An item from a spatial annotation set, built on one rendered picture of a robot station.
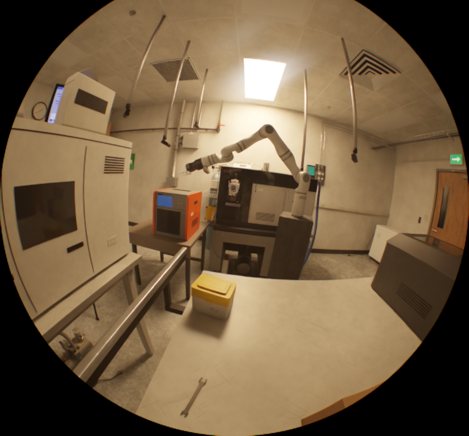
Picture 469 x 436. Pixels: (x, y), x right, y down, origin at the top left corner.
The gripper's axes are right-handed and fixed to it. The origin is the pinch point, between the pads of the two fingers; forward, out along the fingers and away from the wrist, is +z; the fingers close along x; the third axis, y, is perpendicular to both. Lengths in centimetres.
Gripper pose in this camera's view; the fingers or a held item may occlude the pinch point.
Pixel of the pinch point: (180, 175)
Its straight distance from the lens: 117.7
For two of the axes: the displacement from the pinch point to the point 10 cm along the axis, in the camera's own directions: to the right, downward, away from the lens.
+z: -9.5, 2.8, 1.5
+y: -2.7, -9.6, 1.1
